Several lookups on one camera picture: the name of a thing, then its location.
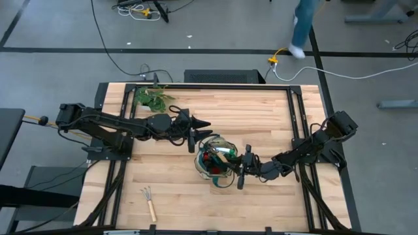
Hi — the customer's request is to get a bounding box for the yellow cable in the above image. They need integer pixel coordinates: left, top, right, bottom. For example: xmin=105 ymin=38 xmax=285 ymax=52
xmin=22 ymin=114 xmax=93 ymax=142

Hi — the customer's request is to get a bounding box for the black aluminium table frame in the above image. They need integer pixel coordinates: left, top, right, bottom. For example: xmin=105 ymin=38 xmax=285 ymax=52
xmin=74 ymin=82 xmax=362 ymax=235

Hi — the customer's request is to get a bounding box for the black beam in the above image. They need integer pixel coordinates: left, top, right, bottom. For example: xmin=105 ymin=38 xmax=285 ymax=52
xmin=0 ymin=183 xmax=81 ymax=209

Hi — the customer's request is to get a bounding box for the person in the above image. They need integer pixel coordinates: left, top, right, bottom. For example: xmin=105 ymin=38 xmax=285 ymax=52
xmin=289 ymin=0 xmax=323 ymax=60

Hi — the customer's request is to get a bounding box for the black hanging cable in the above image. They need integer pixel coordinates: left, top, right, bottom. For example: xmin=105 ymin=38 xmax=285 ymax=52
xmin=89 ymin=0 xmax=174 ymax=83

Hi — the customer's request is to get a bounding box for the green potted plant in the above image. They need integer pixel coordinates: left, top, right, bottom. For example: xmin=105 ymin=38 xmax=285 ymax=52
xmin=133 ymin=84 xmax=176 ymax=114

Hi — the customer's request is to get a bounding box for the shiny green plastic item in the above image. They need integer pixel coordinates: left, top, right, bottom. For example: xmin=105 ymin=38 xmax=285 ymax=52
xmin=208 ymin=136 xmax=238 ymax=161

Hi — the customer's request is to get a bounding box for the black cable bundle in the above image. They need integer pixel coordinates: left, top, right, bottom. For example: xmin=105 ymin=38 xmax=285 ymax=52
xmin=393 ymin=29 xmax=418 ymax=62

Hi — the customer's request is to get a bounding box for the black perforated box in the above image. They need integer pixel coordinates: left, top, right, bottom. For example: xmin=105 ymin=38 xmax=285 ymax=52
xmin=183 ymin=69 xmax=267 ymax=85

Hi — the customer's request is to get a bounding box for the yellow power cord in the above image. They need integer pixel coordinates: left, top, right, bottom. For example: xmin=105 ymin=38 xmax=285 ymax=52
xmin=267 ymin=47 xmax=290 ymax=65

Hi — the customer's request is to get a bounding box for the black tripod leg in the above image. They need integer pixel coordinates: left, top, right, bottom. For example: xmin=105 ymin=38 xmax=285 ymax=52
xmin=152 ymin=0 xmax=170 ymax=24

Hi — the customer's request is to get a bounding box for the grey floor bar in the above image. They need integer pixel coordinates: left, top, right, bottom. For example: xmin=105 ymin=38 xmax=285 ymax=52
xmin=376 ymin=99 xmax=418 ymax=110

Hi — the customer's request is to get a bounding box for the grey table base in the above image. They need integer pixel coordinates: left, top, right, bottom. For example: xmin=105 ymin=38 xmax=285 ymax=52
xmin=344 ymin=0 xmax=418 ymax=24

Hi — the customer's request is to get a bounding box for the white cable coil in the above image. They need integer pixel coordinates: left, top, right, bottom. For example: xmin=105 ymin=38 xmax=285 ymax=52
xmin=116 ymin=3 xmax=163 ymax=22

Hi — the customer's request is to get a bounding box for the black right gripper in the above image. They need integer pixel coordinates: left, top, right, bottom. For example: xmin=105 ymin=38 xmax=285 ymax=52
xmin=228 ymin=144 xmax=263 ymax=191

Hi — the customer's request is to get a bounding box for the red gardening glove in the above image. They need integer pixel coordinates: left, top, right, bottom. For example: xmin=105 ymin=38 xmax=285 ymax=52
xmin=201 ymin=150 xmax=226 ymax=176

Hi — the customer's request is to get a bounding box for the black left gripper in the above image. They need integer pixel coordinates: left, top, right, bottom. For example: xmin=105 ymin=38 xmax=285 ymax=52
xmin=170 ymin=107 xmax=215 ymax=155

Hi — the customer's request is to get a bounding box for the black side table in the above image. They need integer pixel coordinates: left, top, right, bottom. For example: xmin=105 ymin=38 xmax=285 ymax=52
xmin=0 ymin=108 xmax=26 ymax=170

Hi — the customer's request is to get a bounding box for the white floor cable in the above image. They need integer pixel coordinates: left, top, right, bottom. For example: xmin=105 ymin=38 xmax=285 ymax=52
xmin=272 ymin=61 xmax=418 ymax=82

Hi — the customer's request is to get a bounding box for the grey shelf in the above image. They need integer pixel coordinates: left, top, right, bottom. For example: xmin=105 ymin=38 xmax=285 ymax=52
xmin=6 ymin=164 xmax=86 ymax=233

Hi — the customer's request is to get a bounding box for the clear bowl with garden items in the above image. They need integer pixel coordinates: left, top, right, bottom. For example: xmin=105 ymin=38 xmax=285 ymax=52
xmin=194 ymin=135 xmax=239 ymax=189

